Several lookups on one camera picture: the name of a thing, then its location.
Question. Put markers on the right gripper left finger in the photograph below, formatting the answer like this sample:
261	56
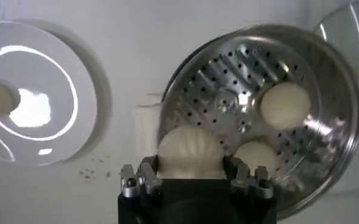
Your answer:
145	179

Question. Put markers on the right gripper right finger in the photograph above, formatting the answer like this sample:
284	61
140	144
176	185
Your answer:
243	179

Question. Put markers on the round glass pot lid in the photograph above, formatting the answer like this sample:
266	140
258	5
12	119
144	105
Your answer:
340	27

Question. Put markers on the stainless steel steamer basket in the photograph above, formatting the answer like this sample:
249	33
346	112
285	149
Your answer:
215	91

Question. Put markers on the scattered dark crumbs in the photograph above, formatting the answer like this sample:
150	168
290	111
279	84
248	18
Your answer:
90	173

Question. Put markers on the white round plate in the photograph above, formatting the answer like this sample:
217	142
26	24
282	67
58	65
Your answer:
45	76

